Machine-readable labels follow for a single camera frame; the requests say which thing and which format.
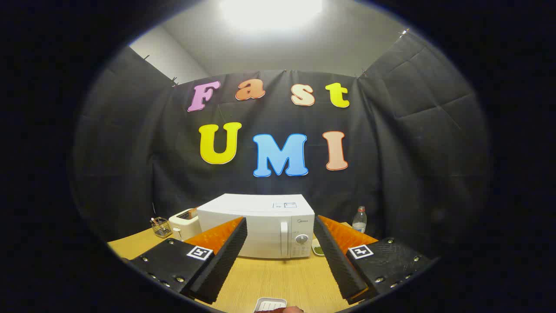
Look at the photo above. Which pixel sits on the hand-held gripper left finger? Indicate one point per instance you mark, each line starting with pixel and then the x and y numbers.
pixel 226 261

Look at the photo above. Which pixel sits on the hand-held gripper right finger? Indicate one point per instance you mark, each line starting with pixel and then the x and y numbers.
pixel 343 269

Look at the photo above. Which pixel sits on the white toaster oven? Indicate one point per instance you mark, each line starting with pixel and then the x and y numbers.
pixel 260 226

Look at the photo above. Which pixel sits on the red meat piece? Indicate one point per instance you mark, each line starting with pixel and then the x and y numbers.
pixel 289 310

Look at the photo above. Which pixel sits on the white bread toaster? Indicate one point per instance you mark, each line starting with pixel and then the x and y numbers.
pixel 184 227

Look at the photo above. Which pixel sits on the white food tray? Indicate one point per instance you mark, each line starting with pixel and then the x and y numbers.
pixel 269 301

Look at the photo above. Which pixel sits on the white divided dish of beans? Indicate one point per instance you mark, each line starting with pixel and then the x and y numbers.
pixel 318 250

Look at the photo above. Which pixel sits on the clear plastic water bottle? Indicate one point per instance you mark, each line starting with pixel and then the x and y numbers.
pixel 359 221

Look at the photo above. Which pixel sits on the toast slice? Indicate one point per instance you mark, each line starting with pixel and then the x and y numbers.
pixel 193 213

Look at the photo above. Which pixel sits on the black backdrop cloth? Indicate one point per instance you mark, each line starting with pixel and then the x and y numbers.
pixel 130 152

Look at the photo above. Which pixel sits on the ceiling light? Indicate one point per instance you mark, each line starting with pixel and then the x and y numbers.
pixel 271 11

